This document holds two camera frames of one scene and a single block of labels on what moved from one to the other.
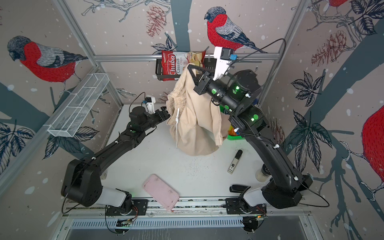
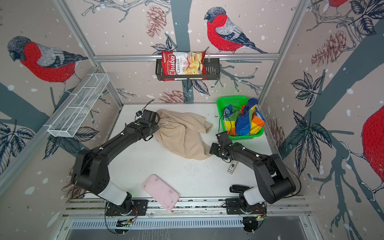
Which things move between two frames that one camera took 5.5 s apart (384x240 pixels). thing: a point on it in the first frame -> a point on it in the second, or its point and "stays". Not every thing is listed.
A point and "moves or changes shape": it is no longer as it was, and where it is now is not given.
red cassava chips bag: (174, 62) stays
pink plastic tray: (168, 197) stays
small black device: (240, 189) stays
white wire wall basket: (66, 123) stays
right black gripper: (208, 82) -> (213, 149)
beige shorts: (198, 122) moves or changes shape
